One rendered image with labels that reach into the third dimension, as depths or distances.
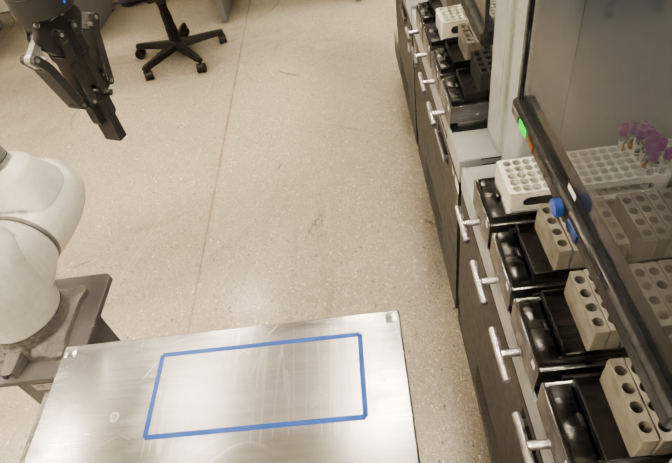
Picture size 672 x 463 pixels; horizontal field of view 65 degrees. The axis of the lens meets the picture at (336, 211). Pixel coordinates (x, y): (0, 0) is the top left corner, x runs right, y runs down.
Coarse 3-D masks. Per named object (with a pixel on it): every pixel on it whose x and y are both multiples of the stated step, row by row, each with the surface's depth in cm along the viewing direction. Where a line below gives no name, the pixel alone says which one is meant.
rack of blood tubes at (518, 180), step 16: (512, 160) 105; (528, 160) 105; (496, 176) 107; (512, 176) 103; (528, 176) 101; (512, 192) 99; (528, 192) 98; (544, 192) 98; (512, 208) 101; (528, 208) 101
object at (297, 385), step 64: (320, 320) 91; (384, 320) 89; (64, 384) 89; (128, 384) 87; (192, 384) 86; (256, 384) 84; (320, 384) 82; (384, 384) 81; (64, 448) 81; (128, 448) 80; (192, 448) 78; (256, 448) 77; (320, 448) 76; (384, 448) 74
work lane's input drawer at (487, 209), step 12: (480, 180) 109; (492, 180) 109; (480, 192) 109; (492, 192) 106; (480, 204) 108; (492, 204) 104; (480, 216) 109; (492, 216) 102; (504, 216) 102; (516, 216) 102; (528, 216) 102; (492, 228) 102; (504, 228) 102; (468, 240) 107
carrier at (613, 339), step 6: (588, 276) 82; (588, 282) 81; (594, 288) 80; (594, 294) 80; (600, 300) 79; (600, 306) 78; (606, 312) 77; (606, 318) 77; (612, 324) 76; (612, 330) 75; (612, 336) 76; (618, 336) 76; (606, 342) 77; (612, 342) 77; (618, 342) 77; (606, 348) 79
